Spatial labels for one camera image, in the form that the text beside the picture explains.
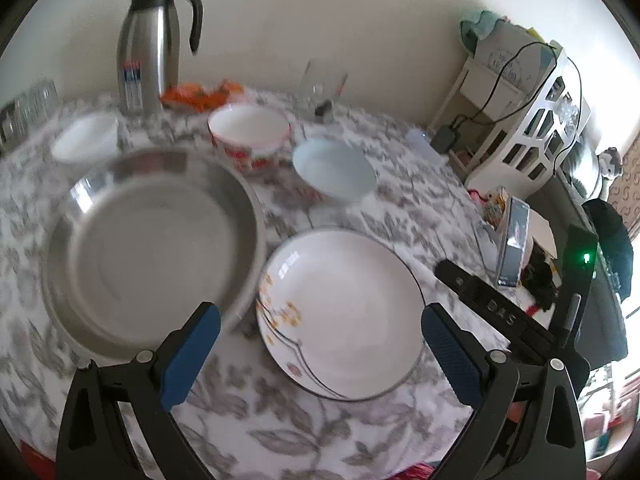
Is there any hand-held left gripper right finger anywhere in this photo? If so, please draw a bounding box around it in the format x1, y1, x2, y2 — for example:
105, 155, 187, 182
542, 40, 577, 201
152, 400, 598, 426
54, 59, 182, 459
421, 302, 587, 480

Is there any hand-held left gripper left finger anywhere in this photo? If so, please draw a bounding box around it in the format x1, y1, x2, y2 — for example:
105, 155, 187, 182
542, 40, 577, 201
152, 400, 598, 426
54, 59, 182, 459
55, 301, 222, 480

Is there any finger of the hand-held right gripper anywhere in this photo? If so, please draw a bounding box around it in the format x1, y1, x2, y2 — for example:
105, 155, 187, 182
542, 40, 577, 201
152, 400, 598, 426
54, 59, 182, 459
434, 259, 485, 307

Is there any steel basin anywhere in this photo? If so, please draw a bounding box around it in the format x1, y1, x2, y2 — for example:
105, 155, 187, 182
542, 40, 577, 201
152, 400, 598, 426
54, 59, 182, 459
41, 149, 268, 361

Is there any white floral plate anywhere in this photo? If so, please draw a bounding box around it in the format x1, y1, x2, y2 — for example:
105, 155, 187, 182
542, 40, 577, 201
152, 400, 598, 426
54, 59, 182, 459
255, 228, 428, 401

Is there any red patterned bowl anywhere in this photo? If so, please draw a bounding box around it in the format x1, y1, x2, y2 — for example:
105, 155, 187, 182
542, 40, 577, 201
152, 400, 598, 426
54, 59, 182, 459
207, 104, 292, 173

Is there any white bowl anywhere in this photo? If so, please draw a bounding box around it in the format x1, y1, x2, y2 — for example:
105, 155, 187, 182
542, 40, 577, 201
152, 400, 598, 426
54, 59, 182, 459
50, 112, 121, 165

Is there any black rounded object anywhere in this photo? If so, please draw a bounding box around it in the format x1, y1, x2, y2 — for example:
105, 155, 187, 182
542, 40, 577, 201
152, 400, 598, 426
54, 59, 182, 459
582, 199, 633, 301

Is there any silver rectangular box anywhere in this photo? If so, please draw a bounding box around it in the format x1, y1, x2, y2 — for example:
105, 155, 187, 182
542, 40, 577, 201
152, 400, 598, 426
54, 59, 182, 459
495, 197, 532, 288

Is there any colourful small packet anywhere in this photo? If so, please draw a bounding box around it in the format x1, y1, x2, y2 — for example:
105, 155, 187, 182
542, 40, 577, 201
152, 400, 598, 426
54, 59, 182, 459
482, 187, 508, 231

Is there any stuffed toy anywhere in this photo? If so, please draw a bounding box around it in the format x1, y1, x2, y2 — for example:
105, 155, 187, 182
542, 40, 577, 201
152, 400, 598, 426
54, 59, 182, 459
597, 147, 624, 181

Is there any grey floral tablecloth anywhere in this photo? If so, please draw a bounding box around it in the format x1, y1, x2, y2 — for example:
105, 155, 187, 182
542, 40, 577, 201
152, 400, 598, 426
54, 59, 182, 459
0, 85, 531, 480

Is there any translucent white plastic box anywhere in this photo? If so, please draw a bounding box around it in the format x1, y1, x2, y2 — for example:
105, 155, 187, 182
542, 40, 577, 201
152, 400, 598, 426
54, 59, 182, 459
406, 129, 447, 162

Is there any black charger adapter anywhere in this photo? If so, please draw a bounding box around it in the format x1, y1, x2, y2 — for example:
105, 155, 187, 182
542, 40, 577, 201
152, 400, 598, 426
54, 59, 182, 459
431, 125, 458, 153

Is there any white shelf rack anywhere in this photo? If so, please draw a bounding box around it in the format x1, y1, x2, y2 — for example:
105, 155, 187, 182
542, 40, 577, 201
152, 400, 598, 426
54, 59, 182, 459
427, 35, 593, 196

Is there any light blue bowl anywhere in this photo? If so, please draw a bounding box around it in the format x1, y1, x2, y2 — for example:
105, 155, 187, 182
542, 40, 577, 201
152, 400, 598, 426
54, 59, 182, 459
292, 138, 377, 204

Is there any white printed box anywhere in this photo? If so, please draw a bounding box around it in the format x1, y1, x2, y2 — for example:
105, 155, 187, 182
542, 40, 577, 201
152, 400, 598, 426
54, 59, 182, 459
474, 19, 557, 81

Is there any clear glass tumbler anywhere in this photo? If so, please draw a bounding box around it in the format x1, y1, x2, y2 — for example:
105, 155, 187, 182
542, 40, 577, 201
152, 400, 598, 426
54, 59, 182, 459
298, 60, 348, 122

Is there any teal cloth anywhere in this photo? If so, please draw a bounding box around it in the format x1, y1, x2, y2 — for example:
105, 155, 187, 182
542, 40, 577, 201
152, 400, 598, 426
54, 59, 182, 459
460, 9, 502, 55

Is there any orange snack packet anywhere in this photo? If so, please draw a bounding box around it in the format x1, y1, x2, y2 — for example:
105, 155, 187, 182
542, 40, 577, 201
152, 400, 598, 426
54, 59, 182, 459
200, 80, 246, 107
160, 85, 211, 112

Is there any small glass cup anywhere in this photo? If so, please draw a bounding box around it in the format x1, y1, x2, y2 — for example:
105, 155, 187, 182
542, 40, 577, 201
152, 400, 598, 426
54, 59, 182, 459
27, 77, 60, 121

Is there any steel thermos jug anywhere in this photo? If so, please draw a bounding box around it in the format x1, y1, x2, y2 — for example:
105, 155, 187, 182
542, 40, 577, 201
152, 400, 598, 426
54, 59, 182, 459
116, 0, 204, 115

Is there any black cable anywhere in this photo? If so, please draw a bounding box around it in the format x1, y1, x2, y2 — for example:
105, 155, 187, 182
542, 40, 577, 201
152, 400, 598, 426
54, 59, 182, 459
450, 40, 585, 171

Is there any glass pitcher with black handle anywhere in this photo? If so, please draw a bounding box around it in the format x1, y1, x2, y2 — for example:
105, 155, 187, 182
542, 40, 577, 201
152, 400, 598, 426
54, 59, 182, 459
0, 100, 31, 153

